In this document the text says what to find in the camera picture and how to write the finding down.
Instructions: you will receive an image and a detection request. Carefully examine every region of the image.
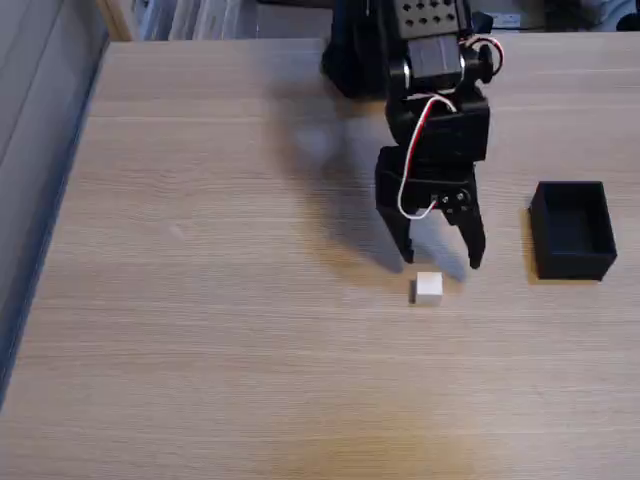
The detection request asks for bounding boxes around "white cube block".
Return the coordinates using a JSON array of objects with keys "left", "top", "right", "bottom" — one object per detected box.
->
[{"left": 414, "top": 271, "right": 445, "bottom": 308}]

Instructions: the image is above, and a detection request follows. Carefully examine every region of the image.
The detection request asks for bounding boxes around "black open box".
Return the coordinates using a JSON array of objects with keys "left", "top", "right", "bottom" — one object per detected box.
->
[{"left": 528, "top": 180, "right": 619, "bottom": 282}]

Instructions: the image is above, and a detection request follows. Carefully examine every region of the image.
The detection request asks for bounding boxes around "white and red servo cable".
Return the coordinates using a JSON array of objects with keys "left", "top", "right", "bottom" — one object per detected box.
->
[{"left": 396, "top": 93, "right": 459, "bottom": 222}]

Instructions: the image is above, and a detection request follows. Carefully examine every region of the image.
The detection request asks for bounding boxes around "wooden frame post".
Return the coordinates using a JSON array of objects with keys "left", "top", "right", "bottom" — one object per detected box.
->
[{"left": 95, "top": 0, "right": 137, "bottom": 43}]

